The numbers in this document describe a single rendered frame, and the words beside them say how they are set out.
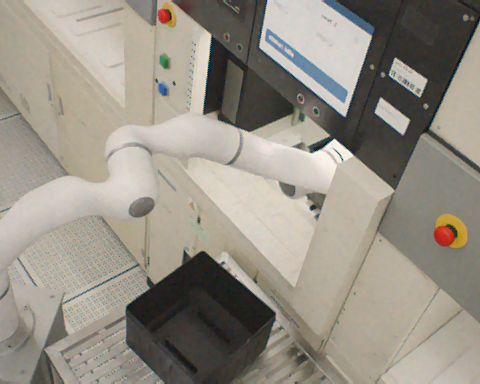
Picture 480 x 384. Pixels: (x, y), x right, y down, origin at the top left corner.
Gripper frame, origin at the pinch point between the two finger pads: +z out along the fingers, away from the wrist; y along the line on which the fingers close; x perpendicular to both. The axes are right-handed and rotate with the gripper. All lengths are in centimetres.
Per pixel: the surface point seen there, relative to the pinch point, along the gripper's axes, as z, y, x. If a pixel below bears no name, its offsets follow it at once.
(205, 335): -56, 5, -42
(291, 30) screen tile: -30.3, -10.4, 37.4
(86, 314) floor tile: -59, -63, -119
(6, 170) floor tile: -50, -156, -119
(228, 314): -46, 3, -42
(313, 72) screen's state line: -30.4, -1.8, 32.2
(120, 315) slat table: -71, -14, -43
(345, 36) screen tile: -30, 3, 44
